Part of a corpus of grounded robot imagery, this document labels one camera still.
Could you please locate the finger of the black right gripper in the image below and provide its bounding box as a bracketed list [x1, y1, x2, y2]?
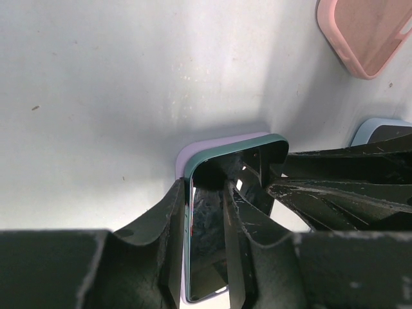
[267, 182, 411, 232]
[283, 134, 411, 184]

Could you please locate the purple-edged black phone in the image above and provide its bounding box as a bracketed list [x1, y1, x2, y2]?
[368, 125, 412, 144]

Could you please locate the pink phone case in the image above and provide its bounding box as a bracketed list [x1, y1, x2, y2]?
[317, 0, 411, 80]

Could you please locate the teal-edged black phone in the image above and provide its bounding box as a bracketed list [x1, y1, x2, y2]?
[183, 133, 289, 303]

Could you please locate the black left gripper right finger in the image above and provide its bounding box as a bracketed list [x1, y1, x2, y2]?
[224, 182, 411, 308]

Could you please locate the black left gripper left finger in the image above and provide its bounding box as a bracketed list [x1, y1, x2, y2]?
[1, 180, 185, 308]

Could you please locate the light blue phone case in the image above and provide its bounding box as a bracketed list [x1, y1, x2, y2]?
[350, 118, 411, 147]

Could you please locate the lilac phone case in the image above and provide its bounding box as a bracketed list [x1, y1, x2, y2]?
[175, 132, 269, 306]

